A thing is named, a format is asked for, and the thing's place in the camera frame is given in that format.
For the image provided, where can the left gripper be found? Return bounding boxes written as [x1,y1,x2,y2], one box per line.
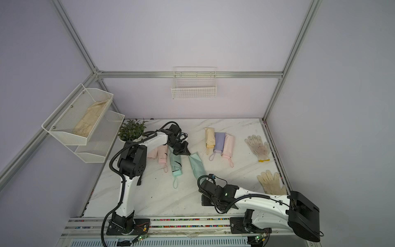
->
[168,139,190,155]

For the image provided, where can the pink umbrella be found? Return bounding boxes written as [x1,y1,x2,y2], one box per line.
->
[222,133,235,168]
[157,145,168,173]

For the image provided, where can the teal umbrella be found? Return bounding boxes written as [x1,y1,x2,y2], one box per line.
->
[168,147,183,189]
[189,152,207,179]

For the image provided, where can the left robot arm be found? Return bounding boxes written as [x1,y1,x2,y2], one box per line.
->
[100,121,190,247]

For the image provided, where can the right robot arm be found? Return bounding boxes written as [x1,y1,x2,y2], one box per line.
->
[197,174,324,245]

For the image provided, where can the yellow umbrella in sleeve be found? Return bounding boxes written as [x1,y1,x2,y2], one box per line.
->
[205,128,216,154]

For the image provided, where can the purple umbrella in sleeve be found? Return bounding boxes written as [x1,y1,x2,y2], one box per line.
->
[209,132,226,161]

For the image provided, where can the potted green plant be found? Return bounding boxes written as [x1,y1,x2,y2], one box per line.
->
[118,119,146,142]

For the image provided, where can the cream work glove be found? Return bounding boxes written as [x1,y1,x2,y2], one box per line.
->
[257,170,287,196]

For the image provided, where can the white dotted work glove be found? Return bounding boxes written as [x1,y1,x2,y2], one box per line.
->
[244,135,271,163]

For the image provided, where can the white two-tier mesh shelf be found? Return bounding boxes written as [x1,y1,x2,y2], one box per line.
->
[42,84,124,163]

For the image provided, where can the beige gloves in shelf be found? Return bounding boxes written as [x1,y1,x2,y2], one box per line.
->
[73,100,109,137]

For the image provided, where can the white wire wall basket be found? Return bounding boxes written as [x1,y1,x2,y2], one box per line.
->
[171,66,217,100]

